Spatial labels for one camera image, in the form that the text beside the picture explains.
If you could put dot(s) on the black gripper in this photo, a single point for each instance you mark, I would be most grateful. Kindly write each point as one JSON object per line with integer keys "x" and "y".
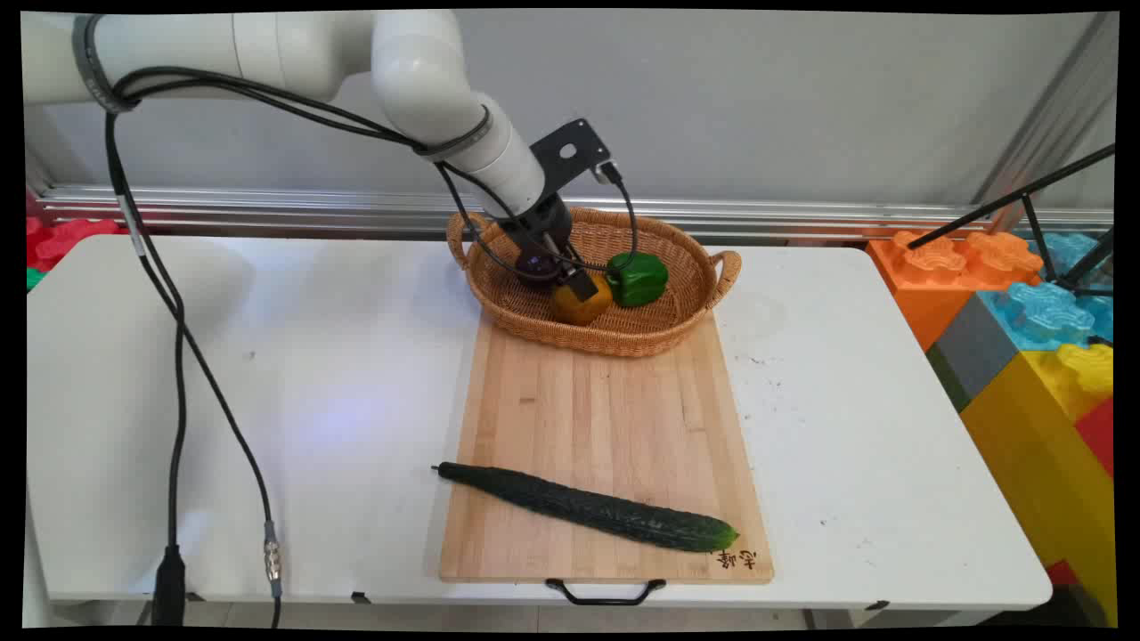
{"x": 537, "y": 223}

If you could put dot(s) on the yellow bell pepper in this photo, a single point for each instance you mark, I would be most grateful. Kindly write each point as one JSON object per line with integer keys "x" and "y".
{"x": 581, "y": 304}

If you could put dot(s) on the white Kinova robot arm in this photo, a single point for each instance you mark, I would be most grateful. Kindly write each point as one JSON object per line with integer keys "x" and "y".
{"x": 294, "y": 44}

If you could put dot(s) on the dark purple eggplant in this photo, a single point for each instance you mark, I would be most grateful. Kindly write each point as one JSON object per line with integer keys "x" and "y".
{"x": 536, "y": 265}

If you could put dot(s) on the green bell pepper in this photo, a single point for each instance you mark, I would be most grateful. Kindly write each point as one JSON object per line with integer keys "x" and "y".
{"x": 638, "y": 279}

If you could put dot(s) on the woven wicker basket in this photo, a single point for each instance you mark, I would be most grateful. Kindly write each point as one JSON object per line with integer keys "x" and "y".
{"x": 614, "y": 334}

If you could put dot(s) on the wooden cutting board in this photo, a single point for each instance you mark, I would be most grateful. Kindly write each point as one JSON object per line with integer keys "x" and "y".
{"x": 606, "y": 418}

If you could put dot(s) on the dark green cucumber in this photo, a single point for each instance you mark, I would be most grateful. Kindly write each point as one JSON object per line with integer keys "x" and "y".
{"x": 588, "y": 509}

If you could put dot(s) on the orange foam block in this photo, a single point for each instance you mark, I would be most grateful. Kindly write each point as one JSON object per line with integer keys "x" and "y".
{"x": 935, "y": 280}

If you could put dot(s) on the grey foam block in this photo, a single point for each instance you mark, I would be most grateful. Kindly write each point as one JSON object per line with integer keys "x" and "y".
{"x": 971, "y": 352}

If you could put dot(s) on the red foam floor mat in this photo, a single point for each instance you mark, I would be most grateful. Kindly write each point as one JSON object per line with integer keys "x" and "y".
{"x": 67, "y": 239}

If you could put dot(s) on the blue foam block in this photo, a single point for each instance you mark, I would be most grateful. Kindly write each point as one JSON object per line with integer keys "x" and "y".
{"x": 1046, "y": 307}

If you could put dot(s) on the black tripod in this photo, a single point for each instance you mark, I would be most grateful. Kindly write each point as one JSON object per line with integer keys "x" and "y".
{"x": 1060, "y": 214}

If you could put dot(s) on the green foam floor mat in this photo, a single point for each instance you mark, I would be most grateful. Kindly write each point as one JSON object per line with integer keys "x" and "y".
{"x": 33, "y": 278}

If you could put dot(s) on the red foam block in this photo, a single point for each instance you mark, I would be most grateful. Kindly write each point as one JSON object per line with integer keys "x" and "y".
{"x": 1097, "y": 436}

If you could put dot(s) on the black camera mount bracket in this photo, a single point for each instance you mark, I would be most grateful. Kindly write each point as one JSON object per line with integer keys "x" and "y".
{"x": 570, "y": 153}

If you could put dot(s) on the aluminium wall rail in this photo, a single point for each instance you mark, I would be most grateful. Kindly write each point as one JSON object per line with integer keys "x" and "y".
{"x": 356, "y": 206}

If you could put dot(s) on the aluminium corner post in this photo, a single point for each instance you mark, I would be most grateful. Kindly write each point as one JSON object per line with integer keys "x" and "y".
{"x": 1051, "y": 116}

